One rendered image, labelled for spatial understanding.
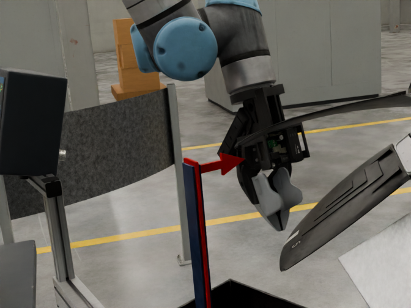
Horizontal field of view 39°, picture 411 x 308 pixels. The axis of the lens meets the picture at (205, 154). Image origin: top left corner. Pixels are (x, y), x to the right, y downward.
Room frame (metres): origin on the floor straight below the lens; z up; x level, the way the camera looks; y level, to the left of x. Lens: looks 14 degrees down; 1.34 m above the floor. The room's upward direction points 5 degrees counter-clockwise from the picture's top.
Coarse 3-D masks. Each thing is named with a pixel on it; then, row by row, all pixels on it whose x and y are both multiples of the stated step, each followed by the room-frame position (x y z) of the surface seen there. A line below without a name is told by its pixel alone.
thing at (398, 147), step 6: (402, 138) 0.83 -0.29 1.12; (408, 138) 0.83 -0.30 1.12; (396, 144) 0.83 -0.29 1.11; (402, 144) 0.82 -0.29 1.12; (408, 144) 0.81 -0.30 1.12; (396, 150) 0.82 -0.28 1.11; (402, 150) 0.81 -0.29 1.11; (408, 150) 0.80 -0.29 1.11; (402, 156) 0.80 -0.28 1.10; (408, 156) 0.79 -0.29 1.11; (402, 162) 0.79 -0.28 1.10; (408, 162) 0.78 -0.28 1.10; (408, 168) 0.77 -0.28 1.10; (408, 174) 0.76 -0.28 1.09
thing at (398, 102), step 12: (384, 96) 0.70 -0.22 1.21; (396, 96) 0.50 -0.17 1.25; (408, 96) 0.68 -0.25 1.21; (336, 108) 0.52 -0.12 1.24; (348, 108) 0.53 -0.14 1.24; (360, 108) 0.54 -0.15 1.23; (372, 108) 0.56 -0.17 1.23; (288, 120) 0.57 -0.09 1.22; (300, 120) 0.58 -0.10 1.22; (264, 132) 0.61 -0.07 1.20; (240, 144) 0.66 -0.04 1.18
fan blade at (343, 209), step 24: (360, 168) 0.87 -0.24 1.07; (384, 168) 0.80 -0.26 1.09; (336, 192) 0.86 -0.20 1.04; (360, 192) 0.80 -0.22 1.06; (384, 192) 0.76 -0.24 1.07; (312, 216) 0.86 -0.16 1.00; (336, 216) 0.79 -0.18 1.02; (360, 216) 0.75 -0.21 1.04; (312, 240) 0.78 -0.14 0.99; (288, 264) 0.76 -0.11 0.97
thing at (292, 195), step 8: (280, 168) 0.83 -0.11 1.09; (272, 176) 0.83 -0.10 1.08; (280, 176) 0.83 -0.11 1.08; (288, 176) 0.81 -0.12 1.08; (272, 184) 0.83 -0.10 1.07; (280, 184) 0.83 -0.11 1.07; (288, 184) 0.81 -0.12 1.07; (280, 192) 0.82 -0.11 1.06; (288, 192) 0.81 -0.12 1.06; (296, 192) 0.80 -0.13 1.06; (288, 200) 0.81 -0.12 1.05; (296, 200) 0.80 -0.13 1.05; (288, 208) 0.81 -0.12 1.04; (280, 216) 0.81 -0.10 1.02; (288, 216) 0.82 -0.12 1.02
